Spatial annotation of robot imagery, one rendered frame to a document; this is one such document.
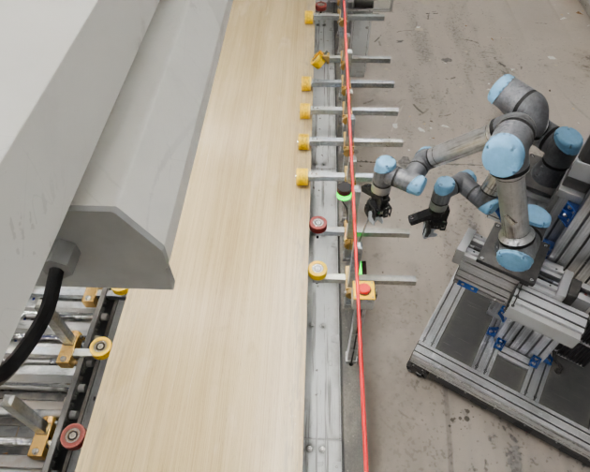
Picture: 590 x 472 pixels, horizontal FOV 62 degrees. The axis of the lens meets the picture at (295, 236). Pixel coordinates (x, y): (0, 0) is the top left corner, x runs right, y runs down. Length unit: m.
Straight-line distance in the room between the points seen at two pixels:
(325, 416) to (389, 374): 0.85
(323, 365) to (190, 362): 0.58
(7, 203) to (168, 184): 0.14
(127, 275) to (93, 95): 0.12
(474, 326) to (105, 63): 2.67
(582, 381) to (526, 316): 0.92
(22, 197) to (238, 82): 2.83
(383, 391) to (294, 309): 1.02
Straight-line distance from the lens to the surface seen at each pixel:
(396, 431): 2.75
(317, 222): 2.20
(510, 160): 1.57
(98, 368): 2.22
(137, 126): 0.34
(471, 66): 5.08
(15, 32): 0.29
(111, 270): 0.34
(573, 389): 2.89
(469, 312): 2.90
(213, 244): 2.16
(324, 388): 2.11
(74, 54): 0.27
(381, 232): 2.25
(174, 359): 1.91
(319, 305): 2.29
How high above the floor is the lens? 2.58
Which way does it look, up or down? 51 degrees down
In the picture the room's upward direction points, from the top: 1 degrees counter-clockwise
